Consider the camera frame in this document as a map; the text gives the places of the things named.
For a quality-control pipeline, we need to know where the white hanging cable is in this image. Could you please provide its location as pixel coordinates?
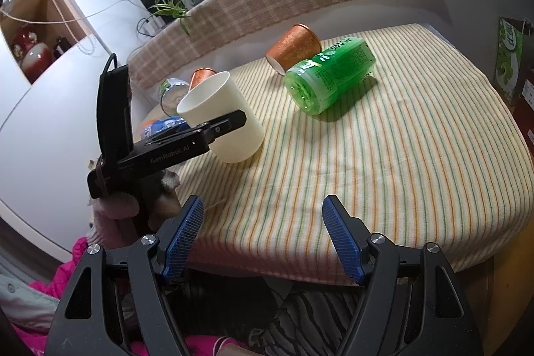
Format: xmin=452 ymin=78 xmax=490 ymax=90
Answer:
xmin=0 ymin=0 xmax=139 ymax=57

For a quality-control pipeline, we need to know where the green plastic bottle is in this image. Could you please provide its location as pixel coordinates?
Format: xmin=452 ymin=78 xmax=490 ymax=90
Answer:
xmin=284 ymin=37 xmax=376 ymax=116

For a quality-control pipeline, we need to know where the striped yellow tablecloth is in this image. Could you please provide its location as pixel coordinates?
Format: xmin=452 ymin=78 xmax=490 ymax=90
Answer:
xmin=177 ymin=24 xmax=533 ymax=285

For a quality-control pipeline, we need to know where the dark small bottle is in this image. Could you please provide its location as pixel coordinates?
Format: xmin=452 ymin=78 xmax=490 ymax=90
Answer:
xmin=52 ymin=37 xmax=71 ymax=59

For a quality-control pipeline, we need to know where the gloved left hand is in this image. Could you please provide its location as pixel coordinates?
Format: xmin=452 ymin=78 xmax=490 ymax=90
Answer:
xmin=86 ymin=169 xmax=181 ymax=249

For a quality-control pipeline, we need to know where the right copper paper cup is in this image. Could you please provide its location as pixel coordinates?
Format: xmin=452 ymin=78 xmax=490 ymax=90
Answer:
xmin=265 ymin=23 xmax=322 ymax=76

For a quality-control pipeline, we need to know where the copper paper cup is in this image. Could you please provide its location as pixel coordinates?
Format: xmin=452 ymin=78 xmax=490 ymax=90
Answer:
xmin=265 ymin=23 xmax=322 ymax=76
xmin=189 ymin=67 xmax=216 ymax=90

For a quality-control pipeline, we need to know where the green white paper bag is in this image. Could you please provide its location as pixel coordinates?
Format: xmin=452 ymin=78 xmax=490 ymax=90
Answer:
xmin=493 ymin=17 xmax=533 ymax=106

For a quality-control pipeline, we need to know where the green pink fruit can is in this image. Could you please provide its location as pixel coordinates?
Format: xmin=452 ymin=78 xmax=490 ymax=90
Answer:
xmin=159 ymin=78 xmax=190 ymax=116

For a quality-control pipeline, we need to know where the white plastic cup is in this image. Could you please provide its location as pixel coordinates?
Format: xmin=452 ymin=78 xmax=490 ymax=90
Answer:
xmin=177 ymin=71 xmax=264 ymax=163

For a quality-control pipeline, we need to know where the red white ceramic vase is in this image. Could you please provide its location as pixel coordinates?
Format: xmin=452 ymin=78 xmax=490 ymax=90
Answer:
xmin=11 ymin=25 xmax=53 ymax=84

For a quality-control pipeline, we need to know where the left copper paper cup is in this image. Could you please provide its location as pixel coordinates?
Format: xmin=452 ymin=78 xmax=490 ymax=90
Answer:
xmin=189 ymin=67 xmax=216 ymax=90

